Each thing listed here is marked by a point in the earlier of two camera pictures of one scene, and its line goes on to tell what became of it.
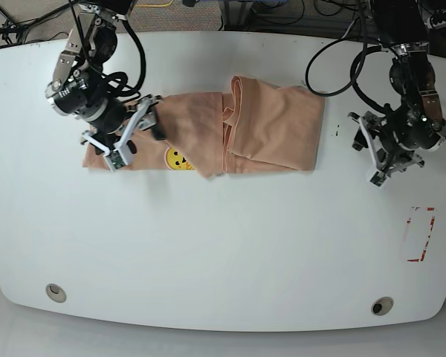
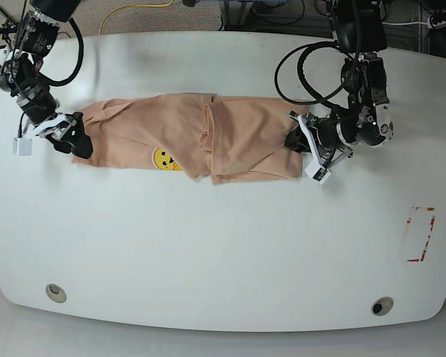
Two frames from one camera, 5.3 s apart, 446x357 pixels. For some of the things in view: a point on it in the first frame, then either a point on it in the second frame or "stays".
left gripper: x=119 y=114 -> x=41 y=106
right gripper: x=404 y=134 -> x=329 y=138
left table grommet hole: x=56 y=293 stays
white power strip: x=430 y=23 stays
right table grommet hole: x=382 y=306 stays
